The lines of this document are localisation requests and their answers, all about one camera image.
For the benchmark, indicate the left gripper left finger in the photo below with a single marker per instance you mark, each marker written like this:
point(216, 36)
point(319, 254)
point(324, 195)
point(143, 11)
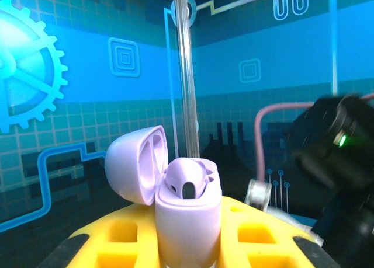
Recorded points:
point(144, 244)

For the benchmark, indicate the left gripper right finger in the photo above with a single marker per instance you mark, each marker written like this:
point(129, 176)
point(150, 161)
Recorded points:
point(229, 247)

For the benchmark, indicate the purple earbud charging case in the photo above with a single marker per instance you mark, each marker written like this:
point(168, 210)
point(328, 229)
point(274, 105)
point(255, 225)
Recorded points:
point(187, 227)

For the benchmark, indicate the right aluminium frame post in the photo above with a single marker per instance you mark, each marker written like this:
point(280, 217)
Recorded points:
point(187, 75)

